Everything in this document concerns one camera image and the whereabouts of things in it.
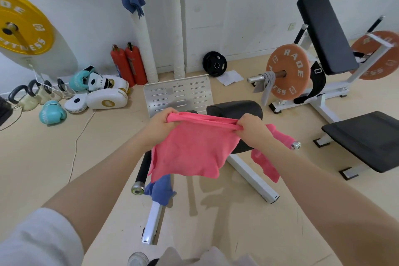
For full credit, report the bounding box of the black object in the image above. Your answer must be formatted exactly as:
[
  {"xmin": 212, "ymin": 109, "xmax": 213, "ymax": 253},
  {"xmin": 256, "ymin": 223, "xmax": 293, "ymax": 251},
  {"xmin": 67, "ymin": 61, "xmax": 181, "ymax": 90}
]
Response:
[{"xmin": 0, "ymin": 96, "xmax": 14, "ymax": 127}]

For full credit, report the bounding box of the cream kettlebell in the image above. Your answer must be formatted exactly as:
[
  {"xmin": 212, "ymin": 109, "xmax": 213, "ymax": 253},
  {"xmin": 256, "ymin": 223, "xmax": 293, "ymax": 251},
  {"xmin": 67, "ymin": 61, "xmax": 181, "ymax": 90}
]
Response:
[
  {"xmin": 44, "ymin": 80, "xmax": 63, "ymax": 102},
  {"xmin": 57, "ymin": 78, "xmax": 76, "ymax": 100},
  {"xmin": 27, "ymin": 79, "xmax": 54, "ymax": 105},
  {"xmin": 8, "ymin": 85, "xmax": 40, "ymax": 112}
]

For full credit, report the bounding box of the white paper sheet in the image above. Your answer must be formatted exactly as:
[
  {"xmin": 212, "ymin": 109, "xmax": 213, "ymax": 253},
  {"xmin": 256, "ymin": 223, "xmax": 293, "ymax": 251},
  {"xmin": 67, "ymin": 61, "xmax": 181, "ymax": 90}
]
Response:
[{"xmin": 216, "ymin": 70, "xmax": 245, "ymax": 87}]

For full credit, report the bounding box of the white cable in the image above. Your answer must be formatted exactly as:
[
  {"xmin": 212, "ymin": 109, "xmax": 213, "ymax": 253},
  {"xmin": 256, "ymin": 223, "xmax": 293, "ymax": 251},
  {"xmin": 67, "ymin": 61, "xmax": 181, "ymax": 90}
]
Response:
[{"xmin": 68, "ymin": 109, "xmax": 96, "ymax": 184}]

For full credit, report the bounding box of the perforated metal footplate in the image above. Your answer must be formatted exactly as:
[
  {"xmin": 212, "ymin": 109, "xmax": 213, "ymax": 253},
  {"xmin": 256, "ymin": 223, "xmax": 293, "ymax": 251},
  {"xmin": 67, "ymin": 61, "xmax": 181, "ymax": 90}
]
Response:
[{"xmin": 143, "ymin": 74, "xmax": 214, "ymax": 119}]

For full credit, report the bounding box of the black chrome-capped handle bar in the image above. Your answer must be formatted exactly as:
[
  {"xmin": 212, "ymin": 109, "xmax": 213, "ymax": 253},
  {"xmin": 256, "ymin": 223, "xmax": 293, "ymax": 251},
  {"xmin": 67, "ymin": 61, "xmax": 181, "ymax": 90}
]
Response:
[{"xmin": 131, "ymin": 150, "xmax": 152, "ymax": 196}]

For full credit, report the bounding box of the person's left forearm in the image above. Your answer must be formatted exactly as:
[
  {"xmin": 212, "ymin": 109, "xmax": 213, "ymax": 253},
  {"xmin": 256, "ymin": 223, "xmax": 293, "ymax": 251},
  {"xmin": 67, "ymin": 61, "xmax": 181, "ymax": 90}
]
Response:
[{"xmin": 42, "ymin": 133, "xmax": 154, "ymax": 263}]

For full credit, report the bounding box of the pink cloth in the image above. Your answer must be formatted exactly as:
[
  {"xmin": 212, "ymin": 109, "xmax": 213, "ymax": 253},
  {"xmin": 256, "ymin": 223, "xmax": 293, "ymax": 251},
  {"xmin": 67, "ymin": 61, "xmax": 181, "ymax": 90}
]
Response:
[
  {"xmin": 147, "ymin": 112, "xmax": 244, "ymax": 183},
  {"xmin": 250, "ymin": 124, "xmax": 296, "ymax": 183}
]

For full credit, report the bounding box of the person's grey shoe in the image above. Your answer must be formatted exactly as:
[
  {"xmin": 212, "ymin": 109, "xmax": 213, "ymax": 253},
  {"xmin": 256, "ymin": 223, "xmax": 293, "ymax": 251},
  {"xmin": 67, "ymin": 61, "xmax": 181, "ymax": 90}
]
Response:
[{"xmin": 127, "ymin": 252, "xmax": 150, "ymax": 266}]

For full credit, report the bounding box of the black roller pad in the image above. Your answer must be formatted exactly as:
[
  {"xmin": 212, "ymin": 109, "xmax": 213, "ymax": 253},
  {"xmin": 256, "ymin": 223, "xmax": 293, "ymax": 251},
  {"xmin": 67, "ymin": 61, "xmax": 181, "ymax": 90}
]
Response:
[{"xmin": 206, "ymin": 100, "xmax": 264, "ymax": 155}]

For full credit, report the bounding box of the person's left hand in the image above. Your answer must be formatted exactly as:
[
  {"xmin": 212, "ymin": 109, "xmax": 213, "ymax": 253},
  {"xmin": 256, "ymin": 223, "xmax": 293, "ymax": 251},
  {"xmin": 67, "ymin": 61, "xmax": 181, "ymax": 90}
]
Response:
[{"xmin": 145, "ymin": 107, "xmax": 182, "ymax": 148}]

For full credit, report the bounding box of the person's right hand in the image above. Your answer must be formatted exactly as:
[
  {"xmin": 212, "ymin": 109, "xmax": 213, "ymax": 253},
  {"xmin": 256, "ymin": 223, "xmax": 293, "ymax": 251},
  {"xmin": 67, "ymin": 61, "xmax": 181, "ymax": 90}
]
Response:
[{"xmin": 235, "ymin": 113, "xmax": 277, "ymax": 151}]

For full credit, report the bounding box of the yellow weight plate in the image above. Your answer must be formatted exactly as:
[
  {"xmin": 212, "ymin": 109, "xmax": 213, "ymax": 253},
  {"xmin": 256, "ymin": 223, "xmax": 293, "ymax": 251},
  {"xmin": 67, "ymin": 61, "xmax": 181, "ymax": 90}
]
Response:
[{"xmin": 0, "ymin": 0, "xmax": 55, "ymax": 56}]

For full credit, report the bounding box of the orange weight plate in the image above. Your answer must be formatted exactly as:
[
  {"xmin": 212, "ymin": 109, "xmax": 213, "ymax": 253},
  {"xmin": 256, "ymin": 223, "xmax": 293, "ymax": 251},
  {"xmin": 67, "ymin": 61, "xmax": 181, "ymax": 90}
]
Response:
[
  {"xmin": 349, "ymin": 30, "xmax": 399, "ymax": 81},
  {"xmin": 266, "ymin": 44, "xmax": 311, "ymax": 101}
]

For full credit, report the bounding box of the black strap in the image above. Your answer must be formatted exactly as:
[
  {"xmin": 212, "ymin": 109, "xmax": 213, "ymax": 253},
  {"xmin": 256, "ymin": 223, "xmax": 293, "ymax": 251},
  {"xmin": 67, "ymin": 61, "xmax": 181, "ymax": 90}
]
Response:
[{"xmin": 293, "ymin": 61, "xmax": 327, "ymax": 105}]

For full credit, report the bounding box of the black bench back pad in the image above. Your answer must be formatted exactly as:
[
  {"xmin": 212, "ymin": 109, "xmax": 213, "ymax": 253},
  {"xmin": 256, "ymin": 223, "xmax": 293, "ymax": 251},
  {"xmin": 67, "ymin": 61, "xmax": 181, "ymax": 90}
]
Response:
[{"xmin": 296, "ymin": 0, "xmax": 360, "ymax": 76}]

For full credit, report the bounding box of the black bench seat pad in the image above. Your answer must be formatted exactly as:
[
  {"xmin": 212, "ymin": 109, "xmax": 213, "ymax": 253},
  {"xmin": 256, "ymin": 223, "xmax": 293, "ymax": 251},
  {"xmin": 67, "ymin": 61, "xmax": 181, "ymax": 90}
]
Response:
[{"xmin": 321, "ymin": 111, "xmax": 399, "ymax": 173}]

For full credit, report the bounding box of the white plate stand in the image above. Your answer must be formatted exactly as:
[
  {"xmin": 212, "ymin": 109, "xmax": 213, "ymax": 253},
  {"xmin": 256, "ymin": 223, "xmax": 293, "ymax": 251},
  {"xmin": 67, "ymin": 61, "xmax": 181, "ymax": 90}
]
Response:
[{"xmin": 0, "ymin": 23, "xmax": 79, "ymax": 80}]

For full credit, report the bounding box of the red fire extinguisher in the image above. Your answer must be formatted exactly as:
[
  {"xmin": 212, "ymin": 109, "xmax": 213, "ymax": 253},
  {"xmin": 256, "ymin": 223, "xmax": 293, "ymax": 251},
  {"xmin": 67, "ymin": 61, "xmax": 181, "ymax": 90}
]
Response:
[
  {"xmin": 125, "ymin": 42, "xmax": 148, "ymax": 86},
  {"xmin": 110, "ymin": 44, "xmax": 136, "ymax": 88}
]

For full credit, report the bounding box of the grey cloth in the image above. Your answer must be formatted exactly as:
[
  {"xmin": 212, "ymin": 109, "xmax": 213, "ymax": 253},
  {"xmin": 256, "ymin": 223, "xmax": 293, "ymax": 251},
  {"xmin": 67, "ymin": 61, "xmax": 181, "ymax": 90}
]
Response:
[{"xmin": 253, "ymin": 71, "xmax": 277, "ymax": 107}]

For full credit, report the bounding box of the white bench machine frame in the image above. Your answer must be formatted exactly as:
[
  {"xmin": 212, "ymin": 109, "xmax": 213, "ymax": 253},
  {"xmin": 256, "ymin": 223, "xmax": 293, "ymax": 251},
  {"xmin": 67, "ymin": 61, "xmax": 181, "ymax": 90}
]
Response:
[{"xmin": 248, "ymin": 16, "xmax": 399, "ymax": 181}]

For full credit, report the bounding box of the teal boxing glove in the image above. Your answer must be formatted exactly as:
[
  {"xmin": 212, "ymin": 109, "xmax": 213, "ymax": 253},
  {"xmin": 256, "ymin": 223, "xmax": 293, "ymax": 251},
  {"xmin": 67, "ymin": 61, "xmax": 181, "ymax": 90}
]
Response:
[
  {"xmin": 69, "ymin": 66, "xmax": 96, "ymax": 92},
  {"xmin": 39, "ymin": 100, "xmax": 68, "ymax": 126}
]

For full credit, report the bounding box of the white wrapped pipe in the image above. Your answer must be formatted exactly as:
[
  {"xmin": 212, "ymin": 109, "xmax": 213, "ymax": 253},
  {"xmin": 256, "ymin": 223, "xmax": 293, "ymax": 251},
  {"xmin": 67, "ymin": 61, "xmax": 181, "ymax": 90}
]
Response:
[
  {"xmin": 168, "ymin": 0, "xmax": 186, "ymax": 80},
  {"xmin": 120, "ymin": 0, "xmax": 159, "ymax": 84}
]

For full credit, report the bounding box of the person's white sleeve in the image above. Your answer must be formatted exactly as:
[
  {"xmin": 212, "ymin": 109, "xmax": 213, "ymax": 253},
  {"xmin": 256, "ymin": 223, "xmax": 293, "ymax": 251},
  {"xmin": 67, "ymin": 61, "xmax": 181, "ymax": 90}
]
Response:
[{"xmin": 0, "ymin": 207, "xmax": 85, "ymax": 266}]

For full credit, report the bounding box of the person's right forearm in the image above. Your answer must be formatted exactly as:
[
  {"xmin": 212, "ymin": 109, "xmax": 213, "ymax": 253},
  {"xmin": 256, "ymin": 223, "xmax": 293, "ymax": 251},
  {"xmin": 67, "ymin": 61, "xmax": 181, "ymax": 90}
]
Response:
[{"xmin": 253, "ymin": 139, "xmax": 399, "ymax": 266}]

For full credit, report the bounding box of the small black weight plate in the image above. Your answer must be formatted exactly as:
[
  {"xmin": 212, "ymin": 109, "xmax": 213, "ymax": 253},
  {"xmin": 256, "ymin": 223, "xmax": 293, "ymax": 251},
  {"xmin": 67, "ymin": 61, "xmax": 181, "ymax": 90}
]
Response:
[{"xmin": 202, "ymin": 51, "xmax": 228, "ymax": 77}]

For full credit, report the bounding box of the white focus mitt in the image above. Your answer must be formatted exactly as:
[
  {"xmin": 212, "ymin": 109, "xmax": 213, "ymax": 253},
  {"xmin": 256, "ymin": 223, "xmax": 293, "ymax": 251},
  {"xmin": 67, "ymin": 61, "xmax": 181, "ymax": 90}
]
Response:
[
  {"xmin": 86, "ymin": 88, "xmax": 129, "ymax": 110},
  {"xmin": 87, "ymin": 72, "xmax": 130, "ymax": 94},
  {"xmin": 64, "ymin": 93, "xmax": 89, "ymax": 114}
]

